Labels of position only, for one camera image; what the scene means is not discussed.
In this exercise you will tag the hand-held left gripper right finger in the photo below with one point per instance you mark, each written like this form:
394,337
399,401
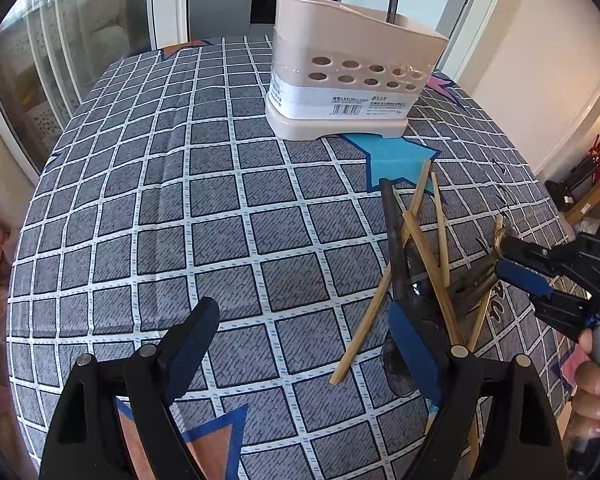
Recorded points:
415,355

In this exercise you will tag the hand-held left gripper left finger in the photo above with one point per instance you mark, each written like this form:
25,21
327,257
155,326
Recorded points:
195,345

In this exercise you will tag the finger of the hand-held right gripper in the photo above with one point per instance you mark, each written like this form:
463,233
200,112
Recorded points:
535,255
522,276

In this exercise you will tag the bamboo chopstick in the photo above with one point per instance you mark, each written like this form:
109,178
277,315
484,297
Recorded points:
432,270
360,330
440,230
481,320

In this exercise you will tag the beige plastic utensil holder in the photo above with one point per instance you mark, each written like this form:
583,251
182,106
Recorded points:
340,45

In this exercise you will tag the person's right hand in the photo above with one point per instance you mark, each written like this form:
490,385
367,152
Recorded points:
592,385

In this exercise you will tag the dark metal utensil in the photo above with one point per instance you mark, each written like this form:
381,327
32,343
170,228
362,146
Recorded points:
467,292

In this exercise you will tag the black bag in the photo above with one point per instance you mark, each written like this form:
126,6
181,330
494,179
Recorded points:
575,180

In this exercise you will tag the grey checkered tablecloth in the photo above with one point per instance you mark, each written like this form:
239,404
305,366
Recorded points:
180,185

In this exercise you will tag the white refrigerator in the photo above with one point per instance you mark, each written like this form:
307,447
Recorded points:
370,0

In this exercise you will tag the sliding glass door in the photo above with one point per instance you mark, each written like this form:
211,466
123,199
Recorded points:
70,50

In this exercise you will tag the grey kitchen base cabinet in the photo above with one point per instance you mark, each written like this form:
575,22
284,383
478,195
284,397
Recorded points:
220,5

